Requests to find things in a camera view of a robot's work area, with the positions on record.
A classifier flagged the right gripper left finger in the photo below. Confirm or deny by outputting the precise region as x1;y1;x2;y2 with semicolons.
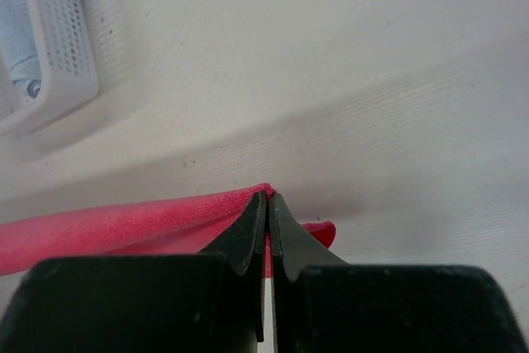
1;191;267;352

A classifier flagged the white plastic basket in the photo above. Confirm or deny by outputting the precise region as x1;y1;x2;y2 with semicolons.
1;0;98;135

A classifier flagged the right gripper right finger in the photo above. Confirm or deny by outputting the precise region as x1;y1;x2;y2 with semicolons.
268;194;528;352

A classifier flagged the light blue towel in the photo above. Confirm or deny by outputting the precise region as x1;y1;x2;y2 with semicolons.
1;0;41;98

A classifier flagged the pink towel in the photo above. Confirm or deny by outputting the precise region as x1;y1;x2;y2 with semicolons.
0;182;338;279

